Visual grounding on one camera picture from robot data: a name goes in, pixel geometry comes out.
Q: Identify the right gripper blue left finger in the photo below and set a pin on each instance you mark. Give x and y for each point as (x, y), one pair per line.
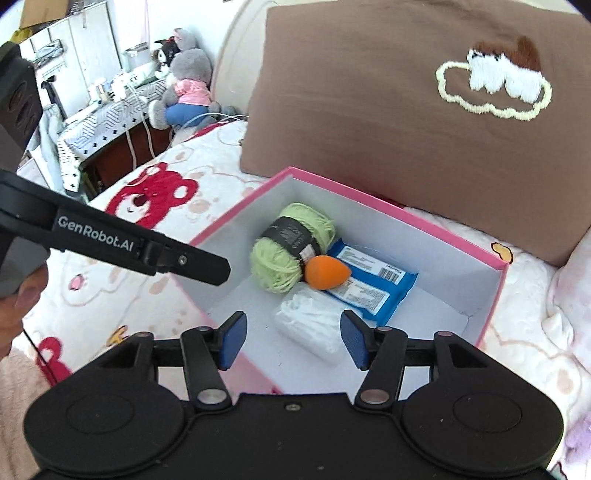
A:
(205, 352)

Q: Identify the patterned bedside table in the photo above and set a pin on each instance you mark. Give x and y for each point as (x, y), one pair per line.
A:
(85, 137)

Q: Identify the blue wet wipes pack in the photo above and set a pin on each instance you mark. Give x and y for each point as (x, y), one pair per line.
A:
(375, 288)

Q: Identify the clear box of floss picks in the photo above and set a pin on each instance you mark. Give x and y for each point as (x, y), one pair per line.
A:
(312, 320)

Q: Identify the beige bed headboard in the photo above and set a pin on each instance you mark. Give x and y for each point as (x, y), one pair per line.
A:
(241, 56)

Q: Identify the pink fuzzy sleeve forearm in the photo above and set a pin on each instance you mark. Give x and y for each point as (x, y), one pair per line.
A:
(22, 382)

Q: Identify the brown embroidered pillow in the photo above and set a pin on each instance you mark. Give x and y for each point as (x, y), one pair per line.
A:
(477, 111)

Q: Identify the orange makeup sponge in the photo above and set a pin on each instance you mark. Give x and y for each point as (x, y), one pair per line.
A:
(324, 272)

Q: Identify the pink checkered cartoon pillow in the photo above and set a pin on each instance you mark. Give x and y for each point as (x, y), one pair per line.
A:
(568, 300)

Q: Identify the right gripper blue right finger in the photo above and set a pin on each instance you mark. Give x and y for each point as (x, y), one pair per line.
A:
(380, 353)

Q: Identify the person's left hand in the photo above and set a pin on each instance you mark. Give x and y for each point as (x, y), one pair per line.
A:
(14, 308)

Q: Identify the grey plush rabbit toy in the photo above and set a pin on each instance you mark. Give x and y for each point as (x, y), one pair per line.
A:
(187, 101)

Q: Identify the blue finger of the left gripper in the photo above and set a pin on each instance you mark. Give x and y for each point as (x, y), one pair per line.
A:
(193, 263)

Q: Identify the green yarn ball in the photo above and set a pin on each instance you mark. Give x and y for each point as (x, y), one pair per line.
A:
(280, 254)

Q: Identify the black white plush toy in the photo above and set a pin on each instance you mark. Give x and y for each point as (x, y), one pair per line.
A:
(164, 53)

